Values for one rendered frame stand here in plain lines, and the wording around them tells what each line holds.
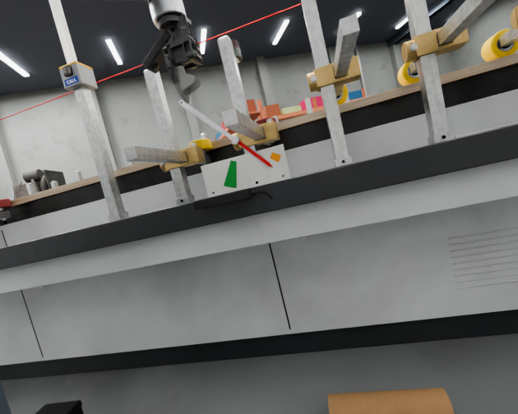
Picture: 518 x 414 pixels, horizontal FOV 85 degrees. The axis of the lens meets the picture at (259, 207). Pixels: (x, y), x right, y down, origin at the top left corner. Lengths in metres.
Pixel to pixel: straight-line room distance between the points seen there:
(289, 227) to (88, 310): 1.08
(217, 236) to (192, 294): 0.41
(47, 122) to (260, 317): 10.40
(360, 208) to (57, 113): 10.65
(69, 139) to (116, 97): 1.96
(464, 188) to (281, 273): 0.65
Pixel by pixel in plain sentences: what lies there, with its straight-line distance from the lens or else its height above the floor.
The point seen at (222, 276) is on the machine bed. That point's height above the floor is 0.38.
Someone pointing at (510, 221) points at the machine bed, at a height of 0.40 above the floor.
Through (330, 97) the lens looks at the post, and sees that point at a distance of 0.84.
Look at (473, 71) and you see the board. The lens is 1.15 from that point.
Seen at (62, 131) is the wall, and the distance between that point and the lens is 10.94.
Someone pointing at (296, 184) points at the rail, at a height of 0.68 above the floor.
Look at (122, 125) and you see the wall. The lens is 10.53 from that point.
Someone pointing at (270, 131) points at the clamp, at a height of 0.84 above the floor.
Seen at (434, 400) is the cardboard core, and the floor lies 0.07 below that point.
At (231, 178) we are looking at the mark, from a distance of 0.86.
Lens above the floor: 0.71
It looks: 5 degrees down
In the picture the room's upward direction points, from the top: 14 degrees counter-clockwise
